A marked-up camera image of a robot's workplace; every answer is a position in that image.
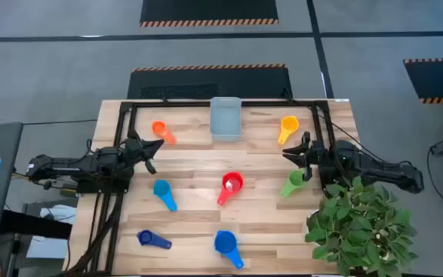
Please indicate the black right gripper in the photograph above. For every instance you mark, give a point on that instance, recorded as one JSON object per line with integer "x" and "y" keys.
{"x": 317, "y": 155}

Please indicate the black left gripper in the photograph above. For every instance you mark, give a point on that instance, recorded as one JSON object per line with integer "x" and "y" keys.
{"x": 133, "y": 152}

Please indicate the orange measuring cup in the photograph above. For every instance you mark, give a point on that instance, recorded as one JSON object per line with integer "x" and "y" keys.
{"x": 159, "y": 128}

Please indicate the green measuring cup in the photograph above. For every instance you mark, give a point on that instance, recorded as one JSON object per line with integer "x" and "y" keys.
{"x": 294, "y": 181}

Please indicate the yellow measuring cup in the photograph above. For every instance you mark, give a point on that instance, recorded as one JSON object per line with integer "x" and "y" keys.
{"x": 290, "y": 124}

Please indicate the teal measuring cup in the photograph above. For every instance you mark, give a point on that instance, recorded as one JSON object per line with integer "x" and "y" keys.
{"x": 162, "y": 188}

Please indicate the red measuring cup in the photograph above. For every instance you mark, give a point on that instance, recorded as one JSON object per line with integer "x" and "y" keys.
{"x": 237, "y": 181}

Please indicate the small navy measuring cup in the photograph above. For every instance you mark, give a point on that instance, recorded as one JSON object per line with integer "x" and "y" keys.
{"x": 145, "y": 237}

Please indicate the large blue measuring cup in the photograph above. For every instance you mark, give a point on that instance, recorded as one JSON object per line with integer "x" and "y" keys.
{"x": 225, "y": 242}

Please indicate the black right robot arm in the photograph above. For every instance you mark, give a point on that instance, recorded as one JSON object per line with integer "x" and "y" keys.
{"x": 379, "y": 171}

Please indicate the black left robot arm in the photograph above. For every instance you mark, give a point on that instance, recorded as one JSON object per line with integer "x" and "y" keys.
{"x": 71, "y": 166}

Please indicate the translucent grey plastic basket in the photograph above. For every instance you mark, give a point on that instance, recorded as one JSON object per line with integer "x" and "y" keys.
{"x": 225, "y": 119}

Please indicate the white plant pot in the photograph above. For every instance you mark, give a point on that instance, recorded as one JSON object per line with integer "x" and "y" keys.
{"x": 310, "y": 214}

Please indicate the black hazard-striped floor mat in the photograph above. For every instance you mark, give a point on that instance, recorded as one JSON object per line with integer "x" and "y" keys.
{"x": 206, "y": 9}
{"x": 210, "y": 82}
{"x": 437, "y": 77}

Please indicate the green leafy plant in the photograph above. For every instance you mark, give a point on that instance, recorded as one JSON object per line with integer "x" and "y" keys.
{"x": 360, "y": 227}

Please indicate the white paper sheet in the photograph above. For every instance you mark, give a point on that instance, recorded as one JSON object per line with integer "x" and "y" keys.
{"x": 60, "y": 213}

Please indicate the grey desk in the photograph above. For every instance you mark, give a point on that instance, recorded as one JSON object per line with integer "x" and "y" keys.
{"x": 12, "y": 154}

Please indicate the black padded bar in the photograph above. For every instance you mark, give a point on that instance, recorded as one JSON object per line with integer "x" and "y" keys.
{"x": 33, "y": 225}

